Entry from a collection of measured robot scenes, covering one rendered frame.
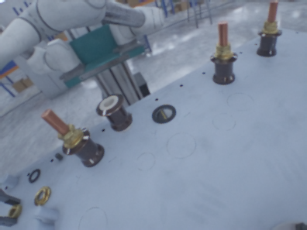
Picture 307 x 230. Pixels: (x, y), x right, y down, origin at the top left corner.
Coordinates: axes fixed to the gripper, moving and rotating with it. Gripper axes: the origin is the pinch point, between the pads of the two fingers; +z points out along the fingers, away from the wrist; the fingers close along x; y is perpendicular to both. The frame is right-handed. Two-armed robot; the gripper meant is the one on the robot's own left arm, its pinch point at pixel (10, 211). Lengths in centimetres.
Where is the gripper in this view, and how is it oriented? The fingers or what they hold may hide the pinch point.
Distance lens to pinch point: 66.0
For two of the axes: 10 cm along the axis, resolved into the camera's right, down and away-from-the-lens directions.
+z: 2.8, 6.8, 6.8
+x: -4.4, -5.3, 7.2
